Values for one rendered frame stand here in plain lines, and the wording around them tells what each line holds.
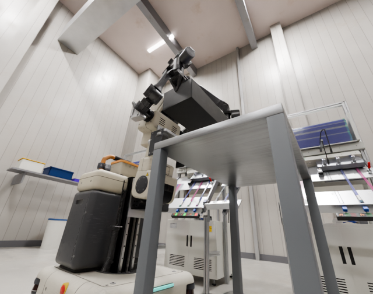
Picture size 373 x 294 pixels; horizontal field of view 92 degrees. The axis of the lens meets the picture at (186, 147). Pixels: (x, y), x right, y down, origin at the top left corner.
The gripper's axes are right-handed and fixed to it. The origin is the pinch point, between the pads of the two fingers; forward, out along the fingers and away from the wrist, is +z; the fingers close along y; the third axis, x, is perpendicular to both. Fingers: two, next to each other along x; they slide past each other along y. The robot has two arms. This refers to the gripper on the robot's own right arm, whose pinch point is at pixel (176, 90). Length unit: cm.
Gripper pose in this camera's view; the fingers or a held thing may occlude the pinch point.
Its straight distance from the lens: 90.0
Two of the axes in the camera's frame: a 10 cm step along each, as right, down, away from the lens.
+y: 6.0, 3.7, 7.1
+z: -0.4, 9.0, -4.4
